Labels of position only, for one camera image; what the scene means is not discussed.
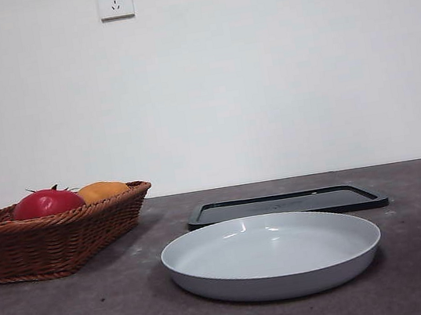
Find black rectangular tray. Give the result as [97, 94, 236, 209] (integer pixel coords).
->
[185, 176, 390, 237]

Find pale grey round plate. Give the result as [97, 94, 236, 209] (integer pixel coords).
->
[156, 197, 390, 315]

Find brown wicker basket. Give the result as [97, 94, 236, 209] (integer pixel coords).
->
[0, 179, 164, 288]

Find red tomato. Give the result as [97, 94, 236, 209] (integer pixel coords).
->
[9, 180, 88, 223]

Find white wall socket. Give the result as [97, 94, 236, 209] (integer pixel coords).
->
[97, 0, 136, 23]

